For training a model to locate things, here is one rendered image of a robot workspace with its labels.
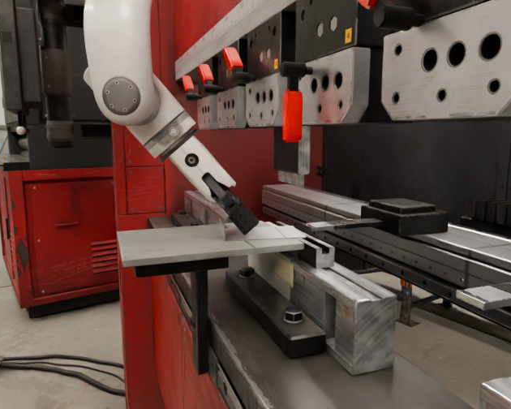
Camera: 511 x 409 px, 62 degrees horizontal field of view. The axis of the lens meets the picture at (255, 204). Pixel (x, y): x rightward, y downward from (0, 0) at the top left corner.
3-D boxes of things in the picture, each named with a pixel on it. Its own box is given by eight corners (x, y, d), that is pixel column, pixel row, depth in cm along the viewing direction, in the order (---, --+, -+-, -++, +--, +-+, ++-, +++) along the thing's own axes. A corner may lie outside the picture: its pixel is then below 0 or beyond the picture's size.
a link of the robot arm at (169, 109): (182, 110, 60) (186, 109, 69) (116, 32, 57) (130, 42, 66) (138, 149, 61) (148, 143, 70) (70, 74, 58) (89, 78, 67)
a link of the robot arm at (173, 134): (186, 109, 61) (199, 125, 62) (185, 112, 70) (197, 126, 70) (141, 147, 61) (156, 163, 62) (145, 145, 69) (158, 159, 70)
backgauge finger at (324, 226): (291, 229, 81) (292, 203, 80) (405, 220, 90) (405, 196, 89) (323, 244, 70) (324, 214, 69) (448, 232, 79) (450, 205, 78)
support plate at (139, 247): (117, 237, 73) (116, 231, 72) (261, 226, 82) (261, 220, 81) (122, 268, 56) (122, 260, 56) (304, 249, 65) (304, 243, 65)
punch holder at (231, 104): (216, 128, 97) (216, 52, 94) (252, 128, 100) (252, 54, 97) (237, 127, 83) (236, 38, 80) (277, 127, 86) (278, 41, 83)
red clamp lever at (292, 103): (278, 142, 55) (279, 62, 53) (307, 141, 56) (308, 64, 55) (284, 142, 53) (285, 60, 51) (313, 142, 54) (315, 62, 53)
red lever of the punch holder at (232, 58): (221, 44, 76) (234, 75, 70) (243, 45, 78) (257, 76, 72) (220, 53, 77) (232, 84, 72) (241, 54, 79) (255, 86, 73)
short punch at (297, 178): (273, 180, 77) (273, 127, 75) (283, 180, 77) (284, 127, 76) (298, 187, 67) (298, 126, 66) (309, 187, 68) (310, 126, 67)
